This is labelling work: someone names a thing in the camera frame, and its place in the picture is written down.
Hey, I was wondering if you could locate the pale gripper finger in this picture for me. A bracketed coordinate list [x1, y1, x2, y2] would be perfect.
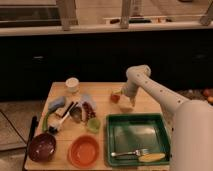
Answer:
[112, 90, 122, 94]
[130, 98, 136, 107]

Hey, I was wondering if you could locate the red apple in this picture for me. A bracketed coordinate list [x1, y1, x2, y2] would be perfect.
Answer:
[110, 94, 120, 103]

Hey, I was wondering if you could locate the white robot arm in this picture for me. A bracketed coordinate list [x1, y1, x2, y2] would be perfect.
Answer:
[121, 65, 213, 171]

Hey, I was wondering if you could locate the green plastic tray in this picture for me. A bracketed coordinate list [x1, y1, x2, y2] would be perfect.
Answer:
[105, 113, 170, 167]

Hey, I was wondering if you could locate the pale blue cloth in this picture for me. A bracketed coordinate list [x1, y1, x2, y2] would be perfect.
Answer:
[80, 94, 96, 109]

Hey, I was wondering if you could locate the dark red grapes toy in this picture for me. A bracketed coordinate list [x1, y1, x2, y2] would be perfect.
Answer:
[82, 102, 96, 120]

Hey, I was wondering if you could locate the small green cup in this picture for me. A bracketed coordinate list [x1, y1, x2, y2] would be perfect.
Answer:
[87, 118, 101, 133]

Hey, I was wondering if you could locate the white cup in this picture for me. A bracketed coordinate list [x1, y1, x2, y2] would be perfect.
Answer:
[65, 77, 79, 93]

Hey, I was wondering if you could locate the metal measuring cup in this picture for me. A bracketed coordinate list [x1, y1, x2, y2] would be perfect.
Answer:
[70, 107, 82, 123]

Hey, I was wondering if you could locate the silver fork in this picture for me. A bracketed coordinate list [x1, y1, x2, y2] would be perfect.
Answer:
[111, 149, 149, 157]

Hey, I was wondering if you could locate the orange plastic bowl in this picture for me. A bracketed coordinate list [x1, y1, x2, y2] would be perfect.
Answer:
[67, 135, 100, 169]

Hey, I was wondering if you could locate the green vegetable toy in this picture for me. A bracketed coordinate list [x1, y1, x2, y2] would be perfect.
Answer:
[42, 112, 51, 132]

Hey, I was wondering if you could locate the dark purple bowl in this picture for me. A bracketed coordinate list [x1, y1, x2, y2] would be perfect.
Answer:
[28, 133, 56, 162]

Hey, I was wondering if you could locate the black strap at table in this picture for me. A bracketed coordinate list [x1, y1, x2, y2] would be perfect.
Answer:
[21, 115, 39, 171]

